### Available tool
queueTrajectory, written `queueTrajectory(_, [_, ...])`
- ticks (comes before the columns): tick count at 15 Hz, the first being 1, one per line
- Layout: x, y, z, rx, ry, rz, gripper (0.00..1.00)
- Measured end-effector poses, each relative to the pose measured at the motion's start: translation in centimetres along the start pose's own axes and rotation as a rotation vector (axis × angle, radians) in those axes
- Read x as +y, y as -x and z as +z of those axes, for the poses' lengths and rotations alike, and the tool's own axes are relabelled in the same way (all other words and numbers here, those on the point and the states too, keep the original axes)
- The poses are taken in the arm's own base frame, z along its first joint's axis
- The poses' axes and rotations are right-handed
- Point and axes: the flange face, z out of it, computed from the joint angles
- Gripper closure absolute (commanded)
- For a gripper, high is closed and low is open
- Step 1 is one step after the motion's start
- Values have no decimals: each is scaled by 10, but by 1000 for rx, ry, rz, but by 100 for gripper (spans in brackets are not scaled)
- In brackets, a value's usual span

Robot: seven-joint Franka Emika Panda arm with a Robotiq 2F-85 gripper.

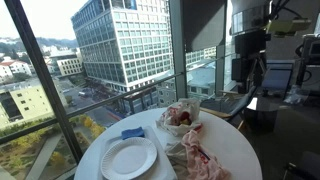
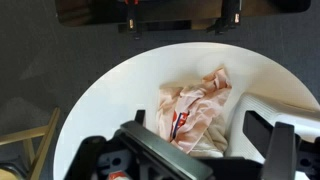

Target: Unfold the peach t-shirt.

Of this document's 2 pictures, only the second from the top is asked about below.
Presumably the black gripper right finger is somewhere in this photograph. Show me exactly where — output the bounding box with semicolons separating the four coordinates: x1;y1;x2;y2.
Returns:
243;111;297;180

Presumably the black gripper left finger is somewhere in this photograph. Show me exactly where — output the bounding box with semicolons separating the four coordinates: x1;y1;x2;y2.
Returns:
115;110;214;180

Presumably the peach t-shirt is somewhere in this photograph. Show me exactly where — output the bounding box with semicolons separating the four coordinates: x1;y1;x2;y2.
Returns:
156;68;232;155

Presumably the beige crumpled cloth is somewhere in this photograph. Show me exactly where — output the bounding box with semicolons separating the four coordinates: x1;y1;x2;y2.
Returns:
189;116;228;158

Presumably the wooden chair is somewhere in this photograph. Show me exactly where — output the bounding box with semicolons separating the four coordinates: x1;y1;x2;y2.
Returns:
0;107;61;180

